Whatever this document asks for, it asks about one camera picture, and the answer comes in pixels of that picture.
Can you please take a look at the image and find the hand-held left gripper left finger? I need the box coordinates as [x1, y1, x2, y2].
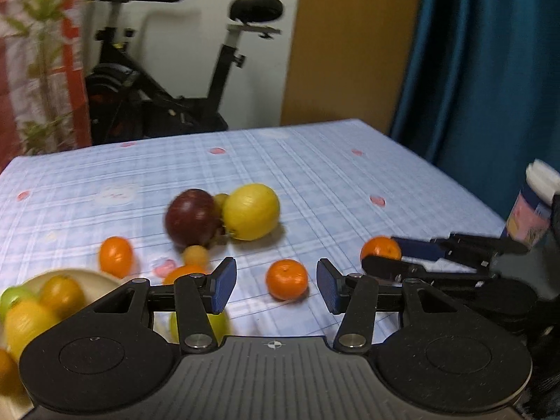
[94, 257, 238, 354]

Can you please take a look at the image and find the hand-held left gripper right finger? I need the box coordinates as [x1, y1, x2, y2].
[316, 259, 460, 353]

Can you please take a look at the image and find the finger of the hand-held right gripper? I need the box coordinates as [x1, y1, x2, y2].
[391, 233, 529, 268]
[362, 254, 497, 288]

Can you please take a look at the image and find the small orange tangerine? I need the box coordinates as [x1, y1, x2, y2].
[266, 259, 309, 301]
[99, 236, 134, 278]
[360, 236, 402, 263]

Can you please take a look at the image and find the green round fruit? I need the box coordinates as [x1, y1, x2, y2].
[0, 286, 36, 322]
[170, 310, 231, 344]

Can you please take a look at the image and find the orange mandarin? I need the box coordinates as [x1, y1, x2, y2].
[163, 265, 207, 285]
[0, 348, 20, 397]
[39, 275, 86, 319]

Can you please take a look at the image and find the purple mangosteen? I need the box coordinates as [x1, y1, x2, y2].
[164, 188, 224, 248]

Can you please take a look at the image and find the large yellow lemon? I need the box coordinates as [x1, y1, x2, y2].
[4, 300, 60, 362]
[222, 183, 281, 241]

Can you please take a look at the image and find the cream round plate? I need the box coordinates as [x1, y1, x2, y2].
[0, 269, 125, 407]

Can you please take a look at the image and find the pink and blue bottle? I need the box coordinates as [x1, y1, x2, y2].
[503, 160, 560, 246]

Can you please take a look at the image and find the blue checked tablecloth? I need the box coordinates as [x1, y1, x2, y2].
[0, 118, 517, 407]

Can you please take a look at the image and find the black exercise bike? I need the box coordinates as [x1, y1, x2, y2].
[81, 0, 285, 146]

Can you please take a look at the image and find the blue curtain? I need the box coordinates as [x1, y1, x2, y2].
[389, 0, 560, 219]

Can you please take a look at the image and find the wooden door panel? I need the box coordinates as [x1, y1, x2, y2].
[280, 0, 427, 134]

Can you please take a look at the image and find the printed wall tapestry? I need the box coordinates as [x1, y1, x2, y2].
[0, 0, 92, 171]

